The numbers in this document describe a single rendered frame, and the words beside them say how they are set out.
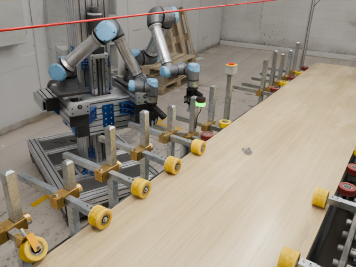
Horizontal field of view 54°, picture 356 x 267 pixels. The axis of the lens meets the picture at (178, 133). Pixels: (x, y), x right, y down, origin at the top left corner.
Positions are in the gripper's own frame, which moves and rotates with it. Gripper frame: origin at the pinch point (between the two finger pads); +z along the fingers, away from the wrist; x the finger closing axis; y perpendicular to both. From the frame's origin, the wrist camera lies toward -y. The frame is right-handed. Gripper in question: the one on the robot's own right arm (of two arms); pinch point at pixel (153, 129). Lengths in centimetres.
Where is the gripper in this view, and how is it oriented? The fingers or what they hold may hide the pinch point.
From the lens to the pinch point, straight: 241.4
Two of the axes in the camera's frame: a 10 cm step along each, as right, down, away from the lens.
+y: -8.4, -2.9, 4.7
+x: -5.5, 3.3, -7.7
